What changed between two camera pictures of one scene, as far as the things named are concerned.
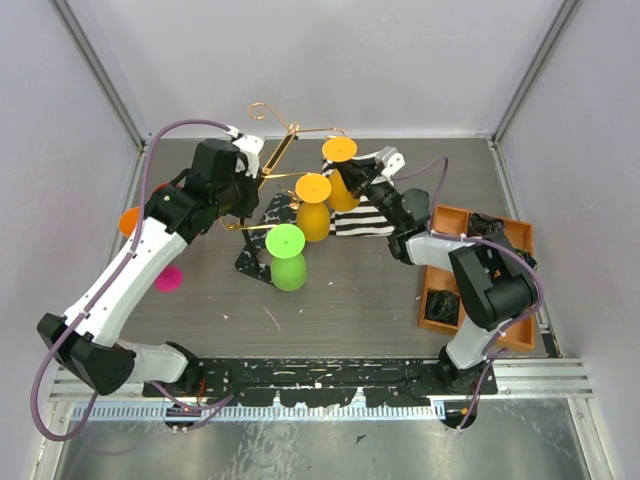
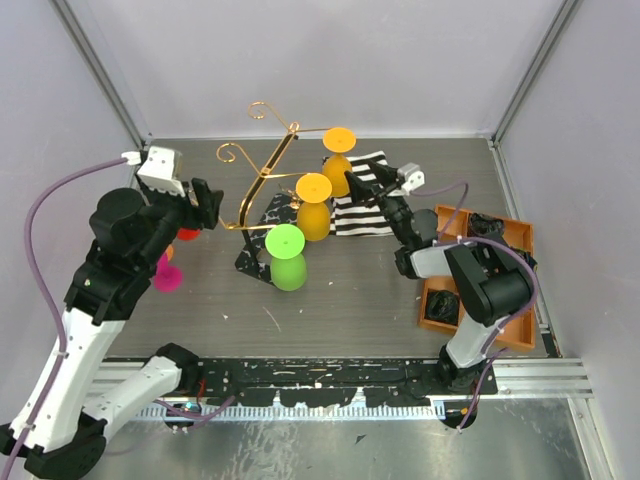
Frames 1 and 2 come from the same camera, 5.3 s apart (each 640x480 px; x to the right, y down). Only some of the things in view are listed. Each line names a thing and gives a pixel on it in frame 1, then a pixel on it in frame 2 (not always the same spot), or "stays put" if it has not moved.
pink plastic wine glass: (169, 280) stays put
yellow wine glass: (313, 221) stays put
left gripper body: (238, 199) to (194, 215)
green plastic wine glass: (288, 266) stays put
